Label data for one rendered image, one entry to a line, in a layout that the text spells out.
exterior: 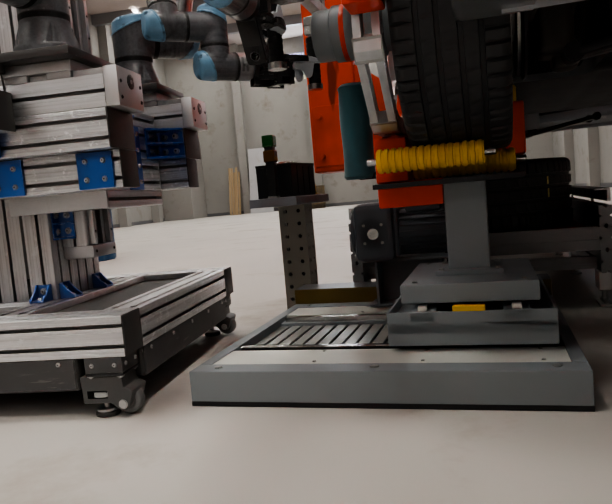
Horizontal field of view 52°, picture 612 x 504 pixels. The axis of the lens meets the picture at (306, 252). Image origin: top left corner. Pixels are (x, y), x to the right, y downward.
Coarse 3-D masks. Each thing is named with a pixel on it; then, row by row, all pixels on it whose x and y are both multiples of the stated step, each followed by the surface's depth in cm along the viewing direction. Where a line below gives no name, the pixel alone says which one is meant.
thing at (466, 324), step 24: (408, 312) 139; (432, 312) 138; (456, 312) 136; (480, 312) 135; (504, 312) 133; (528, 312) 132; (552, 312) 130; (408, 336) 140; (432, 336) 138; (456, 336) 137; (480, 336) 135; (504, 336) 134; (528, 336) 132; (552, 336) 131
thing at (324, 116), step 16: (336, 0) 203; (304, 16) 207; (304, 48) 208; (320, 64) 207; (336, 64) 206; (352, 64) 205; (336, 80) 206; (352, 80) 205; (320, 96) 208; (336, 96) 207; (320, 112) 208; (336, 112) 207; (320, 128) 209; (336, 128) 207; (320, 144) 209; (336, 144) 208; (320, 160) 210; (336, 160) 209
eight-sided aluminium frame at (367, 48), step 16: (352, 16) 132; (352, 32) 132; (368, 48) 132; (384, 48) 133; (368, 64) 139; (384, 64) 134; (368, 80) 138; (384, 80) 137; (368, 96) 141; (384, 96) 140; (368, 112) 144; (384, 112) 147; (384, 128) 147; (400, 128) 150
